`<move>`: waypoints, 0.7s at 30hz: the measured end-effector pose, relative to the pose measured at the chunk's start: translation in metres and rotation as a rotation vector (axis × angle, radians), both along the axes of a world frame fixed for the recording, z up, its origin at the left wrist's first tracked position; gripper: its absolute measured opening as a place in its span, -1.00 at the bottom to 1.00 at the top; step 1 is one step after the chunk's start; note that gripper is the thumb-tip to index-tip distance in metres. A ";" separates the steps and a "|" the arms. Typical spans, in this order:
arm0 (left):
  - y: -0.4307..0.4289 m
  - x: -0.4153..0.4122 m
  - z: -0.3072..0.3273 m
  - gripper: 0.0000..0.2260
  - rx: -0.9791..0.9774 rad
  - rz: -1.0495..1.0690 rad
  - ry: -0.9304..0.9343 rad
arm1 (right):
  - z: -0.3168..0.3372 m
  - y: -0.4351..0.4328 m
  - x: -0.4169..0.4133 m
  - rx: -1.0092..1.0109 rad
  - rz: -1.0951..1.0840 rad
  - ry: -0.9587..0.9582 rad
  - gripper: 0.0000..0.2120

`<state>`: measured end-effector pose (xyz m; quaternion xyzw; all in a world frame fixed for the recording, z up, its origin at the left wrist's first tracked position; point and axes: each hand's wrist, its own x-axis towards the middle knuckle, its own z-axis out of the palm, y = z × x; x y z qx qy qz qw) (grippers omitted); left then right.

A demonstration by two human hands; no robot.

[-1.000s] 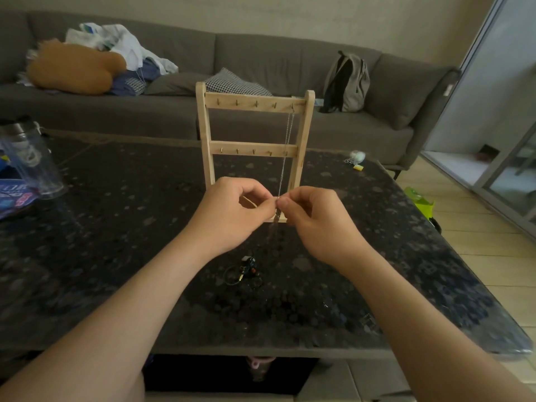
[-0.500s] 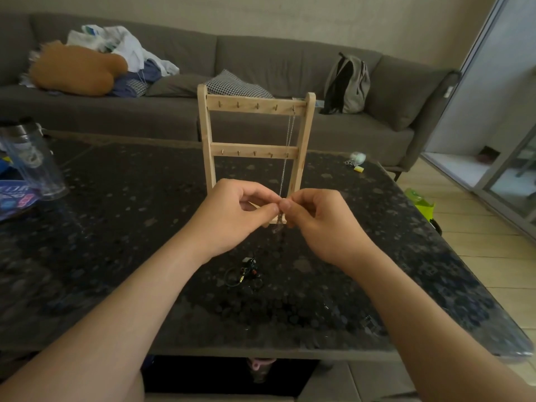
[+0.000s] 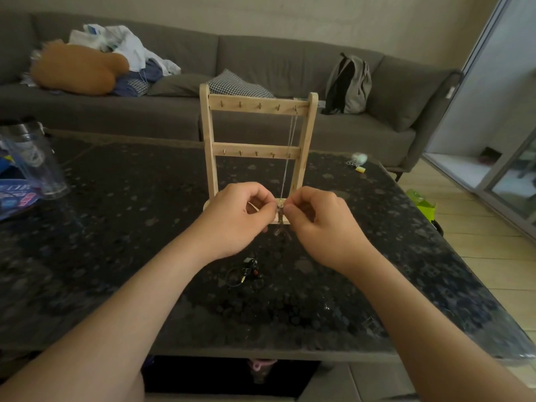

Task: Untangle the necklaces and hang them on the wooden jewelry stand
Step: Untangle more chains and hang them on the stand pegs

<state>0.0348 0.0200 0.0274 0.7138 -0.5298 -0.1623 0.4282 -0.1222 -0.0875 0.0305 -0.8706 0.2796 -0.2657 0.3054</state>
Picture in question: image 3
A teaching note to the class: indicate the clear plastic tumbler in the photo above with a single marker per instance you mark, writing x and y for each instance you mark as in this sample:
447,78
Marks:
35,167

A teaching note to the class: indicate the person's left hand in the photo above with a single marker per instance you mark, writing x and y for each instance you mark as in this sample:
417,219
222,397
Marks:
230,226

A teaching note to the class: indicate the blue crumpled garment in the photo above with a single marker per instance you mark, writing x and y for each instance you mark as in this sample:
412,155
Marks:
153,71

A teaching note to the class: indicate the blue printed packet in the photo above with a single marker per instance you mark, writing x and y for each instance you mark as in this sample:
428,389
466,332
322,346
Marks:
16,198

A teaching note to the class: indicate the checkered pillow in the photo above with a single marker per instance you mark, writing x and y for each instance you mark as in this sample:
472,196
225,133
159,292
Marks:
234,85

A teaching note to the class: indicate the small black object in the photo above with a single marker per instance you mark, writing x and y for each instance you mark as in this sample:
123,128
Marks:
437,228

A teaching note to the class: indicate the person's right hand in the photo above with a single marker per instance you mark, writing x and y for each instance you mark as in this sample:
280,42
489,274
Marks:
331,230

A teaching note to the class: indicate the sliding glass door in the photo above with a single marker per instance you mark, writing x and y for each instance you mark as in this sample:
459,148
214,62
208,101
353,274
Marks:
494,87

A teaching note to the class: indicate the person's left forearm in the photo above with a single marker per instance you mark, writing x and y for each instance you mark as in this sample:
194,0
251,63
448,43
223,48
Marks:
113,326

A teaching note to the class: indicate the grey backpack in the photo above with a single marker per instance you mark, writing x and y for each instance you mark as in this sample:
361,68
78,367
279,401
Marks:
359,88

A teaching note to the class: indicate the pink item under table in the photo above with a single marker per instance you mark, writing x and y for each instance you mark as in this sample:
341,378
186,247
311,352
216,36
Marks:
259,364

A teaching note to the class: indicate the person's right forearm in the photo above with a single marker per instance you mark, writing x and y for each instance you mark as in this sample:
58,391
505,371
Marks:
431,334

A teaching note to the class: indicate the dark shoe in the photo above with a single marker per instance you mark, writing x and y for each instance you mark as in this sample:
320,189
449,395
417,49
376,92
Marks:
490,155

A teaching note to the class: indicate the brown plush toy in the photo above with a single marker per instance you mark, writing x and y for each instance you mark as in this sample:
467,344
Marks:
77,67

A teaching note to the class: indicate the white crumpled garment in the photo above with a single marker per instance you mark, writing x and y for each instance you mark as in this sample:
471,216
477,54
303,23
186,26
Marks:
132,48

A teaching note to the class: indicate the grey fabric sofa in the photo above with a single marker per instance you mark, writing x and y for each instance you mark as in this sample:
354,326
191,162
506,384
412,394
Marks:
272,54

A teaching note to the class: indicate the green bag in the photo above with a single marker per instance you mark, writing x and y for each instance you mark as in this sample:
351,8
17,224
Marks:
423,205

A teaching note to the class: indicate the grey flat cushion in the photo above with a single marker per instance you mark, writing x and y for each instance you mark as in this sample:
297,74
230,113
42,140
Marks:
178,84

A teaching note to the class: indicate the wooden jewelry stand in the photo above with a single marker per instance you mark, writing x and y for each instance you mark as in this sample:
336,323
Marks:
251,103

